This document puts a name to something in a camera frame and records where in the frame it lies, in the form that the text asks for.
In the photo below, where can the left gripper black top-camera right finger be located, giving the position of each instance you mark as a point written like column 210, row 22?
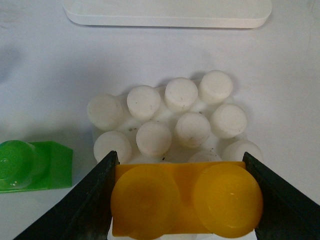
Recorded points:
column 288, row 214

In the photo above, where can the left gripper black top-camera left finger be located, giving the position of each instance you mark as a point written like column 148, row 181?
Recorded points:
column 84, row 213

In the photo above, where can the yellow two-stud block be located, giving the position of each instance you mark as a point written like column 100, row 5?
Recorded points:
column 152, row 200

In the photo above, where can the green two-stud block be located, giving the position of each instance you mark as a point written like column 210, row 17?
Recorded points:
column 34, row 166

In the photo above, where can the white studded base plate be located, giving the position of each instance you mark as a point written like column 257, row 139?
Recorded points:
column 186, row 121

